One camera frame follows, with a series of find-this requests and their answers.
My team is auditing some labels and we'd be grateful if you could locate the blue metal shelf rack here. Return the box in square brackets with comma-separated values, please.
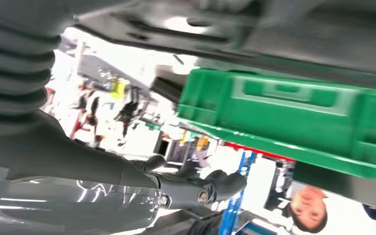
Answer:
[218, 150, 257, 235]

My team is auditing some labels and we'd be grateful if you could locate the person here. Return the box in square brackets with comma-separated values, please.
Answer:
[264, 160, 329, 235]
[108, 76, 129, 101]
[70, 87, 101, 148]

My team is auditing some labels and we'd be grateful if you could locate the red barrier belt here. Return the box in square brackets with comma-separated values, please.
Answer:
[225, 142, 294, 162]

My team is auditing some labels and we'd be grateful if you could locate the green plastic crate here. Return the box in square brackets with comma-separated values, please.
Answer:
[176, 68, 376, 181]

